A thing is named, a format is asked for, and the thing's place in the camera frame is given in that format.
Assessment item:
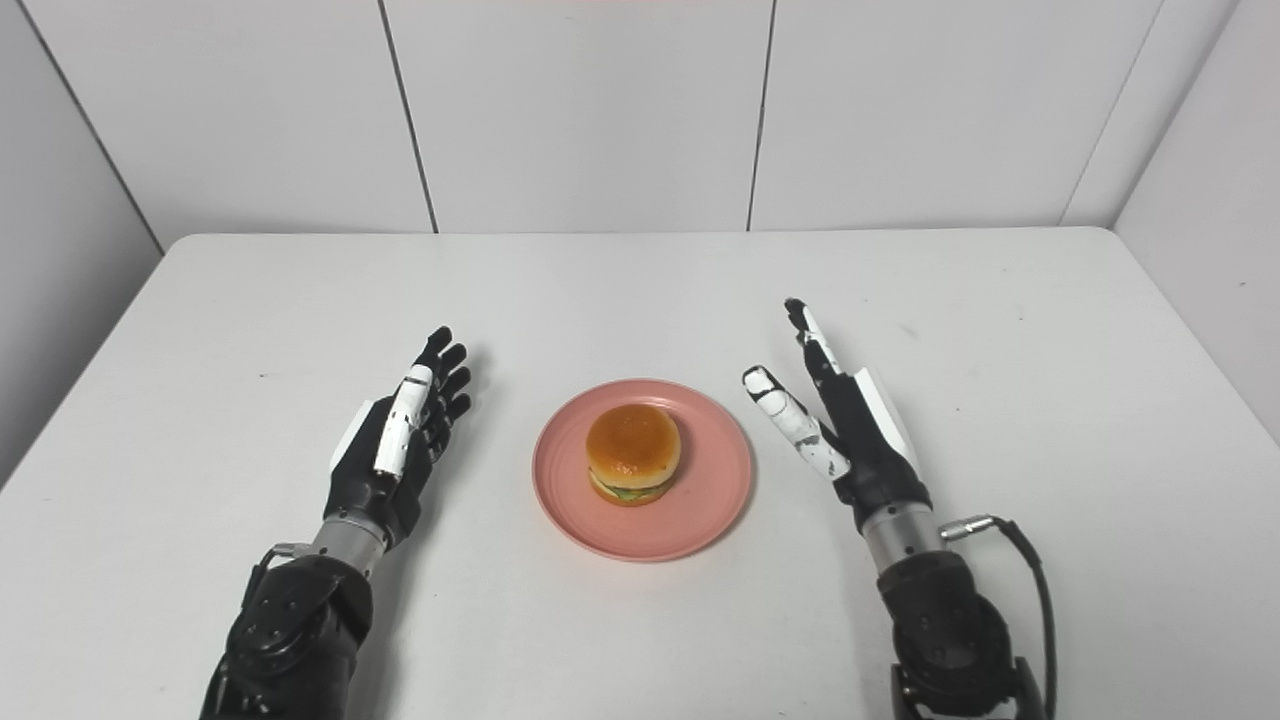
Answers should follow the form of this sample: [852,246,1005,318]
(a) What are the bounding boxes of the pink round plate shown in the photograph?
[531,378,754,563]

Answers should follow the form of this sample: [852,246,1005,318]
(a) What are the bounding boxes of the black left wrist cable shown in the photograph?
[238,542,313,616]

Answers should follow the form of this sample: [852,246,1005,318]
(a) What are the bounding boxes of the toy hamburger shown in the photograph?
[585,403,683,507]

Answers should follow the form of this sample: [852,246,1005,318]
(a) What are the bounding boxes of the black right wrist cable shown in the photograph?
[938,513,1060,720]

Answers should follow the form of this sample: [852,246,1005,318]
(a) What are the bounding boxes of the black and white left hand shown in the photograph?
[322,326,473,551]

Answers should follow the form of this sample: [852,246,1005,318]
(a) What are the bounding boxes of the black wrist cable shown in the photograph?
[238,542,313,616]
[938,513,1060,720]

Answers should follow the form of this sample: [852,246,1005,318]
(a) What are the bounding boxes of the black and white right hand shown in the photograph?
[741,297,933,532]

